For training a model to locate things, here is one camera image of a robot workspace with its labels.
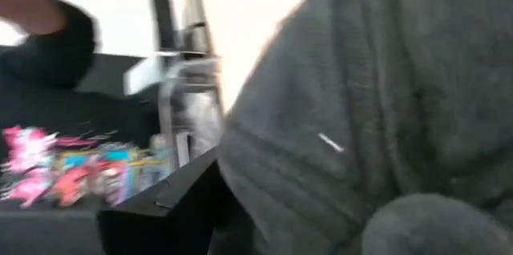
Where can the keyboard with colourful keys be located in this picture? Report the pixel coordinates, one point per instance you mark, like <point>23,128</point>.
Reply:
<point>72,175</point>

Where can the grey metal stand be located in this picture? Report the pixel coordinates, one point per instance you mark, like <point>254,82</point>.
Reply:
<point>188,74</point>

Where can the dark grey baseball cap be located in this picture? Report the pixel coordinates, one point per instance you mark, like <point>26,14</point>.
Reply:
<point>360,86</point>

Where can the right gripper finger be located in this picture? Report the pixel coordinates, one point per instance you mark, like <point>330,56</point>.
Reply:
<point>160,227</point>

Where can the person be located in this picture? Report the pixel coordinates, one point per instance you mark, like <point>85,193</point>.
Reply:
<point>40,98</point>

